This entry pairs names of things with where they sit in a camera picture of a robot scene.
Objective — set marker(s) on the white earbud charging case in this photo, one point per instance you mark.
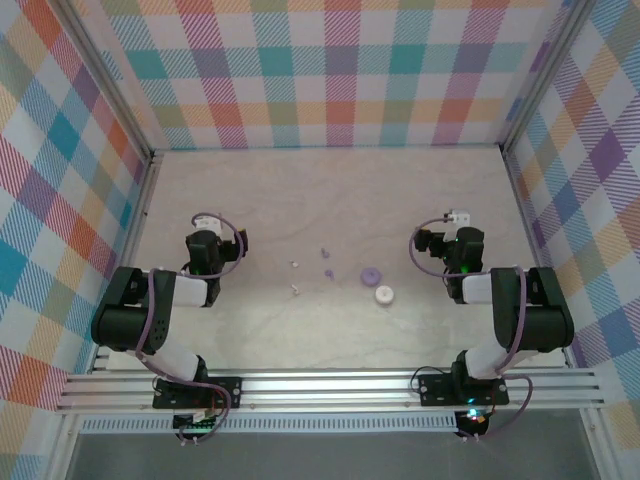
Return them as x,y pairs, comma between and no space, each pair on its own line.
385,295

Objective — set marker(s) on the purple earbud charging case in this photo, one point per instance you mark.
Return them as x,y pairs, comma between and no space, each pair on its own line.
371,276

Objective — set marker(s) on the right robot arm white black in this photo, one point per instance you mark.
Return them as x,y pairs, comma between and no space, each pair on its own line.
542,320

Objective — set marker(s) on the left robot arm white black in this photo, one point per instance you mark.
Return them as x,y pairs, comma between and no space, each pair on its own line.
120,320

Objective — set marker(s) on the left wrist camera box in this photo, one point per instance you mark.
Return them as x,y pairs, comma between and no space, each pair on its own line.
209,225

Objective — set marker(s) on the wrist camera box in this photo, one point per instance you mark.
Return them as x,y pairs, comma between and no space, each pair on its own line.
460,218
209,225

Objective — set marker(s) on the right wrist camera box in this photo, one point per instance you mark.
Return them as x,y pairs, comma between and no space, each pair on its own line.
460,218

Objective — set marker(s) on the aluminium table edge rail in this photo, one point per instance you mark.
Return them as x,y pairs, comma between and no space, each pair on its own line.
526,225
132,240

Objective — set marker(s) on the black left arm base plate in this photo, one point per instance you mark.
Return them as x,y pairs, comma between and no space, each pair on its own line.
225,390

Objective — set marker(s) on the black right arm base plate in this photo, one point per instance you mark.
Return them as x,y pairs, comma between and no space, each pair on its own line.
435,392

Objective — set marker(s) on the wide aluminium mounting rail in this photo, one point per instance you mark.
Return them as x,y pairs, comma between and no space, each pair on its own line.
325,387

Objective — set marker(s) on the aluminium corner post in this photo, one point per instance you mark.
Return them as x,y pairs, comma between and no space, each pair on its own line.
544,75
107,75

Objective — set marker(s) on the aluminium frame leg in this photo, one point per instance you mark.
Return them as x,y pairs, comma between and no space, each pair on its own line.
62,450
600,460

